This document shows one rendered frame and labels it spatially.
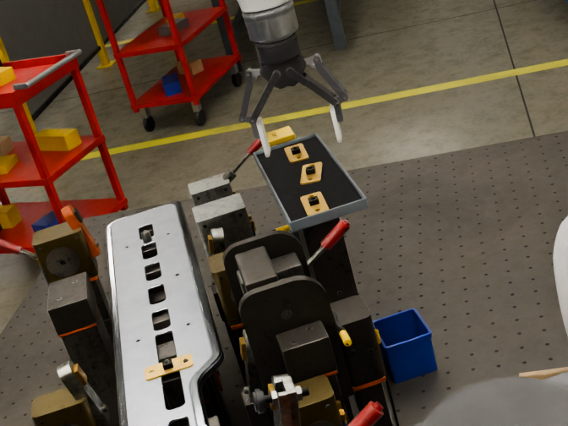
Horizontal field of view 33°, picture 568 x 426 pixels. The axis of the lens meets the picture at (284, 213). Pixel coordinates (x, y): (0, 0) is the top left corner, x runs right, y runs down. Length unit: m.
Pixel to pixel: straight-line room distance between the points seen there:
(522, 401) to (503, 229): 2.02
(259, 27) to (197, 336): 0.55
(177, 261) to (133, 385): 0.42
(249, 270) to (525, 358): 0.71
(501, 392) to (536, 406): 0.02
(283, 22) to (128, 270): 0.66
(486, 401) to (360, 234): 2.14
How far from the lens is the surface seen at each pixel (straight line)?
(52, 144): 4.45
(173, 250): 2.02
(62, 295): 1.94
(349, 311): 1.48
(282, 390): 1.14
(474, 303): 2.15
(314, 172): 1.77
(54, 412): 1.57
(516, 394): 0.40
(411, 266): 2.33
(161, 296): 1.97
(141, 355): 1.70
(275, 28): 1.64
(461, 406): 0.40
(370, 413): 1.17
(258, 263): 1.46
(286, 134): 2.00
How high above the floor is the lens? 1.86
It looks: 25 degrees down
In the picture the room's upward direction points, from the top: 16 degrees counter-clockwise
